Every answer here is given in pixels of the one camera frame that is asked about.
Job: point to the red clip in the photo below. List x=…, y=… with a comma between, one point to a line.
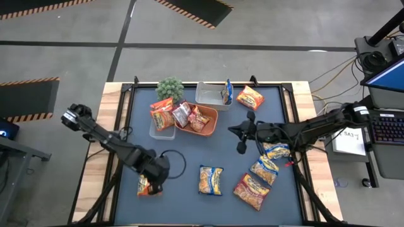
x=288, y=163

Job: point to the monitor with blue screen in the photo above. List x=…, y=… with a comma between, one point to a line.
x=388, y=79

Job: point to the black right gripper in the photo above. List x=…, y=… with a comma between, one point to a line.
x=262, y=132

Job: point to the grey workstation cart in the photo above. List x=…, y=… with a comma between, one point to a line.
x=391, y=164

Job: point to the grey stand base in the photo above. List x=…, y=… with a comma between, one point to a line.
x=363, y=47

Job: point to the orange plastic bin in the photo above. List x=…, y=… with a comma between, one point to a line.
x=211, y=124

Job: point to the blue Maruchan ramen pack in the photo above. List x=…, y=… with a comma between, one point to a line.
x=227, y=93
x=211, y=180
x=264, y=169
x=277, y=153

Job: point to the red Maruchan ramen pack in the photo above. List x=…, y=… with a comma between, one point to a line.
x=199, y=119
x=251, y=191

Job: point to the black device with blue light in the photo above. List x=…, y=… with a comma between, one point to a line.
x=8, y=129

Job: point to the black stand pole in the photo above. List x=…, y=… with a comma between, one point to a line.
x=386, y=28

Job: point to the grey metal desk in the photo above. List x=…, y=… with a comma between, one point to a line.
x=12, y=176

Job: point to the black caster wheel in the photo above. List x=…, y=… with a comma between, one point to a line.
x=366, y=183

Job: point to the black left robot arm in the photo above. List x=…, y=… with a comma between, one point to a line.
x=104, y=138

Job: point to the black metal table frame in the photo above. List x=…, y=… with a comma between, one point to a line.
x=127, y=87

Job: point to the hazard-striped black floor mat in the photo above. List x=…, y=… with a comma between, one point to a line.
x=25, y=101
x=202, y=9
x=31, y=4

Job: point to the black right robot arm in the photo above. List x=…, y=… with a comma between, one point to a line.
x=315, y=126

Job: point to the translucent clear plastic bin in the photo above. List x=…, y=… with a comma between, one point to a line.
x=162, y=135

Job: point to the black keyboard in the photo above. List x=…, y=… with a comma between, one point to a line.
x=388, y=129

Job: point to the white paper sheet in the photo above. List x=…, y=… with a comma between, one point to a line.
x=347, y=143

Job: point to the pale grey plastic bin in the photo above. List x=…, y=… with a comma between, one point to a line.
x=208, y=94

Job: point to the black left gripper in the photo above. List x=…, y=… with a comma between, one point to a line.
x=156, y=170

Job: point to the clear round floor disc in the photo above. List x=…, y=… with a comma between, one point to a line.
x=341, y=183

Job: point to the artificial green plant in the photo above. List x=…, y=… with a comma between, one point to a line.
x=169, y=89

